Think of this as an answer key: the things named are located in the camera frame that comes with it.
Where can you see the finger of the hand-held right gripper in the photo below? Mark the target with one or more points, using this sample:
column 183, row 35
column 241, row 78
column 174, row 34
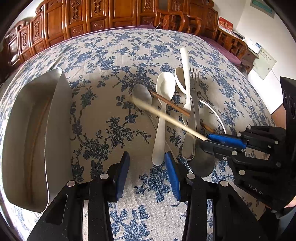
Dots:
column 240, row 157
column 226, row 140

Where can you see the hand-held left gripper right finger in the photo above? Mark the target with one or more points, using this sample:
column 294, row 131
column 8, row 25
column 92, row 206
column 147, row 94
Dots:
column 172, row 173

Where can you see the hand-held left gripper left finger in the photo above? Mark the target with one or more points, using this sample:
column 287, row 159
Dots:
column 122, row 176

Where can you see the large metal ladle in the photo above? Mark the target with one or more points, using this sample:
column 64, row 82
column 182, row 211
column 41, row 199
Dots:
column 218, row 120

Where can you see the metal fork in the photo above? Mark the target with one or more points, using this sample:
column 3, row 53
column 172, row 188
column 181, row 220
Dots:
column 189, row 148

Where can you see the large dark metal spoon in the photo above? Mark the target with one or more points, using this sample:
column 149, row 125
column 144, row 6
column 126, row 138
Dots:
column 202, row 164

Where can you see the light bamboo chopstick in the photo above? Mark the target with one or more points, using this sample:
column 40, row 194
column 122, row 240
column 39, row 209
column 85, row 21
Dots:
column 171, row 120

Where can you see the dark brown wooden chopstick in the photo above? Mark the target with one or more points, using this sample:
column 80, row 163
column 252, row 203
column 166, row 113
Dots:
column 168, row 102

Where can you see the small white plastic spoon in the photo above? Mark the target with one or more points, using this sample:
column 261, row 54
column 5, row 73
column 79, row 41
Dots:
column 178, row 77

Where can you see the white plastic fork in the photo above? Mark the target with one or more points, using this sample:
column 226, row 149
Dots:
column 185, row 69

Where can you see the large white plastic spoon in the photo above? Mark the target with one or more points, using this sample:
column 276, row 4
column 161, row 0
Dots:
column 165, row 85

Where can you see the small metal spoon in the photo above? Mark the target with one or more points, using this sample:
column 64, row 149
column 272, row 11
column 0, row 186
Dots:
column 142, row 95

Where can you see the rectangular metal tray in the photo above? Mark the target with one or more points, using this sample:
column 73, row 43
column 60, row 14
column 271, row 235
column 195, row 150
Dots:
column 27, row 139

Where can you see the wooden side table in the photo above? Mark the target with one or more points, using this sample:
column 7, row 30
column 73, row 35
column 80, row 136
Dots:
column 249, row 60

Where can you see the purple seat cushion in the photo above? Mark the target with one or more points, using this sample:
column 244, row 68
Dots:
column 222, row 51

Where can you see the carved wooden bench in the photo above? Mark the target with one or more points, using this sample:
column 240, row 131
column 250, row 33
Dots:
column 231, row 44

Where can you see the white box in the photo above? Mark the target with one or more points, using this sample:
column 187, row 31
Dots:
column 254, row 47

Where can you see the red calendar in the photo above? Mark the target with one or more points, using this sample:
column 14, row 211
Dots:
column 225, row 25

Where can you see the blue floral cloth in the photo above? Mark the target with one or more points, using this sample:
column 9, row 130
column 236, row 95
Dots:
column 104, row 58

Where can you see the wooden armchair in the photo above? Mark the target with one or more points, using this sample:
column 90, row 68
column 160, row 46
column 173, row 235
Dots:
column 175, row 22

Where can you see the carved wooden screen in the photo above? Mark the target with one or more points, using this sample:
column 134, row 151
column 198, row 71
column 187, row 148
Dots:
column 104, row 16

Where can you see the wall poster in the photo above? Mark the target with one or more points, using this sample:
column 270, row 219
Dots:
column 264, row 62

